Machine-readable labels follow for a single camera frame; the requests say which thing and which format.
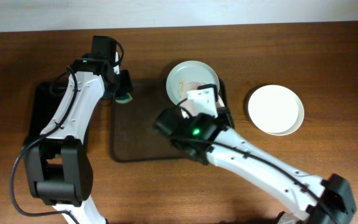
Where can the green sponge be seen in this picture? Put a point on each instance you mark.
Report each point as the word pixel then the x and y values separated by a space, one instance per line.
pixel 123 99

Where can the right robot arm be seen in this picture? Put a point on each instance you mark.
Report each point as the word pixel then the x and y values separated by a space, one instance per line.
pixel 309 198

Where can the white plate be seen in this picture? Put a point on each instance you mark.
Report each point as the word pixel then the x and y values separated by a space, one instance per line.
pixel 275 110
pixel 201 98

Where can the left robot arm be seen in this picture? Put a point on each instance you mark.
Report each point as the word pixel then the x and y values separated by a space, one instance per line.
pixel 58 170

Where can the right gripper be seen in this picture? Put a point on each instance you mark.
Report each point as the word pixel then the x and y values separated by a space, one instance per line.
pixel 224 113

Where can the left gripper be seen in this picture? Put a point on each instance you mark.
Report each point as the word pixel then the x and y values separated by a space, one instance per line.
pixel 125 83

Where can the black small tray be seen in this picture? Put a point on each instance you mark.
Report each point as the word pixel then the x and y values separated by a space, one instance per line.
pixel 47 98

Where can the pale blue plate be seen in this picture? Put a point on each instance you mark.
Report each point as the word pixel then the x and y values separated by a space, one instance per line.
pixel 186 75

